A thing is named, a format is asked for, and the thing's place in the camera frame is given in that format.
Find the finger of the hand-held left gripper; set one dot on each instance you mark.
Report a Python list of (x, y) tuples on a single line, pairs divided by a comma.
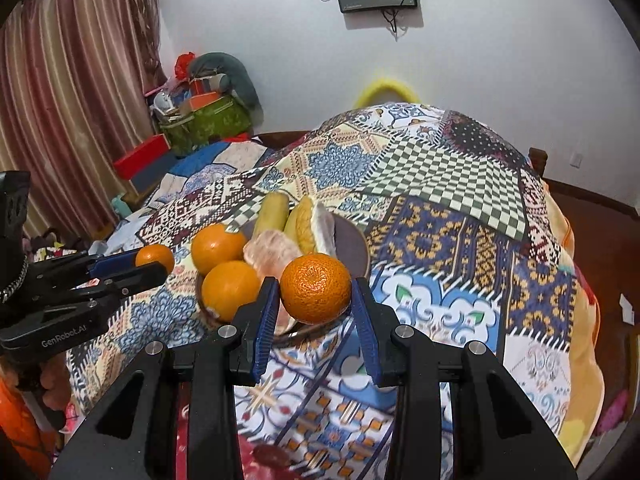
[(130, 280), (112, 262)]

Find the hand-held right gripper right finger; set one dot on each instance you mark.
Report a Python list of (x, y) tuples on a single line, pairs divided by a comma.
[(365, 330)]

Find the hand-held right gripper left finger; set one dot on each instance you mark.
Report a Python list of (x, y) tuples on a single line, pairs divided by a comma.
[(267, 325)]

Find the small tangerine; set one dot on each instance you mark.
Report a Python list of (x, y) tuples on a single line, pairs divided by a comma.
[(315, 287), (155, 257)]

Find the large orange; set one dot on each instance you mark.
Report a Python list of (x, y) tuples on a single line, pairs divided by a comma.
[(218, 249), (231, 290)]

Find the pink pomelo segment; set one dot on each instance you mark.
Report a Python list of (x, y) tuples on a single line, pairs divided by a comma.
[(272, 255)]

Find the dark purple plate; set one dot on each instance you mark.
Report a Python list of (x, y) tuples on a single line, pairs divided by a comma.
[(350, 247)]

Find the yellow pomelo peel piece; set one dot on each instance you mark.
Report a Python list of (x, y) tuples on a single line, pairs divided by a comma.
[(312, 225)]

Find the person's left hand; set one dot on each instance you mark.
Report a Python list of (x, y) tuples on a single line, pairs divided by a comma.
[(56, 385)]

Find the teal plush toy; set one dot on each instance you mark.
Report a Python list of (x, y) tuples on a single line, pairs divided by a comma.
[(118, 205)]

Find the red box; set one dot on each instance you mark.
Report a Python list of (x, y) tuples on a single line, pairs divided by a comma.
[(142, 157)]

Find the colourful patchwork blanket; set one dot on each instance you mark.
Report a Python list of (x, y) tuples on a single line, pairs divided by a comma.
[(450, 240)]

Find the blue patchwork quilt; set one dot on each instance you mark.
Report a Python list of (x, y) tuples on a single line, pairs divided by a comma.
[(210, 165)]

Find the striped brown curtain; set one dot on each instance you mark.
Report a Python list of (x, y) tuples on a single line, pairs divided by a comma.
[(75, 110)]

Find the green patterned bag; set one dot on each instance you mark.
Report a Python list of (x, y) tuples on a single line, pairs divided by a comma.
[(210, 125)]

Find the orange box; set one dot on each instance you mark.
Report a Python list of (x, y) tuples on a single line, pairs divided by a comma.
[(205, 101)]

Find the red plastic bag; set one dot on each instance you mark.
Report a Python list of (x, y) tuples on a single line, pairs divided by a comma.
[(184, 65)]

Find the yellow fuzzy hoop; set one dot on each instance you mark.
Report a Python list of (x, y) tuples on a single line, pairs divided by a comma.
[(385, 82)]

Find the white paper scrap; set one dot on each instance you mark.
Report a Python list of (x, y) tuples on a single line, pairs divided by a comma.
[(627, 310)]

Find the white wall socket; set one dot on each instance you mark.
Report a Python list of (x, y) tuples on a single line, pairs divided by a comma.
[(576, 160)]

